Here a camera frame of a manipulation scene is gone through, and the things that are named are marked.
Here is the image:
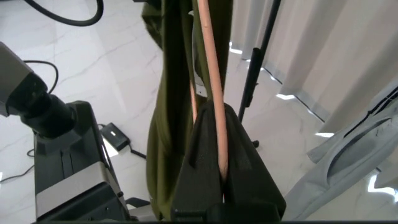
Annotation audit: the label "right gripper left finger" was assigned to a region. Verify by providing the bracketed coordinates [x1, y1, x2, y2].
[170, 101, 224, 222]

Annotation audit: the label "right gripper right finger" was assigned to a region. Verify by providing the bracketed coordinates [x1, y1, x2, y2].
[223, 103, 287, 219]

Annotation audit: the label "green garment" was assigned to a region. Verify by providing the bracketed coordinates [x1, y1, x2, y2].
[141, 0, 234, 221]

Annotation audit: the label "pale grey shorts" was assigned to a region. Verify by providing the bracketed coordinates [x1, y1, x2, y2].
[282, 81, 398, 222]

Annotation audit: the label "pink clothes hanger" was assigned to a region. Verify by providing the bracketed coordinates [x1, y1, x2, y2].
[188, 0, 230, 182]

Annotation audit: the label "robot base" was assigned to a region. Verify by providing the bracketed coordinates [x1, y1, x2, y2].
[33, 100, 156, 222]

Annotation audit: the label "black clothes rack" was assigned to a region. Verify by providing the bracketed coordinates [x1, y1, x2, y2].
[238, 0, 282, 149]

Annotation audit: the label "black power adapter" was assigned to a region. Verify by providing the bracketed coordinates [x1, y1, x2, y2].
[99, 122, 147, 160]

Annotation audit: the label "white curtain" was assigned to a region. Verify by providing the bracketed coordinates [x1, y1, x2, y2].
[229, 0, 398, 133]

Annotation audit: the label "thin black cable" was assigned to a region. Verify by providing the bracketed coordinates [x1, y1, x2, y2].
[23, 60, 60, 95]
[0, 148, 35, 184]

